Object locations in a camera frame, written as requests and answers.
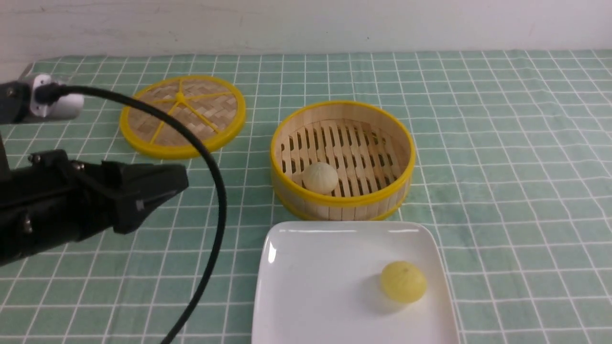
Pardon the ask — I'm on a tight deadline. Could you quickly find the green checkered tablecloth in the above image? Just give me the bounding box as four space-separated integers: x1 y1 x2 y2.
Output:
0 50 612 344

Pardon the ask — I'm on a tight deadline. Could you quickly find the yellow steamed bun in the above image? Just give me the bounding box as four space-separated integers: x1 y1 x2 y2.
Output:
380 261 427 303

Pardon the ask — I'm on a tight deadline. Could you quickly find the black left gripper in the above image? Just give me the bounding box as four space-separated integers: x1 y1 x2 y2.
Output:
0 150 189 266

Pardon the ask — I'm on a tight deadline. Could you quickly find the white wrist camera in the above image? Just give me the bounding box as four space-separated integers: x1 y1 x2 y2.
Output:
21 74 85 123

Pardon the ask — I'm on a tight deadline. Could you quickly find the white steamed bun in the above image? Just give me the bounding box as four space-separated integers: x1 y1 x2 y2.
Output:
302 162 339 194

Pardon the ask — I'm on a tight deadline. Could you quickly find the yellow bamboo steamer lid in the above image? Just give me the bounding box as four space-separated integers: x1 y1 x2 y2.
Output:
120 75 246 160

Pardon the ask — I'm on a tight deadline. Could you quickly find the black cable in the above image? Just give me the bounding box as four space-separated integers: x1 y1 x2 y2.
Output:
33 84 228 344

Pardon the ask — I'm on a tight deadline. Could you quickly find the white square plate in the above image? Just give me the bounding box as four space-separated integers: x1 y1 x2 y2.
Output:
251 221 460 344

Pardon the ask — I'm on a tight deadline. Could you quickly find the yellow bamboo steamer basket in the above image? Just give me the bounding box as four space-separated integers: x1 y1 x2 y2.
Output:
270 100 417 221

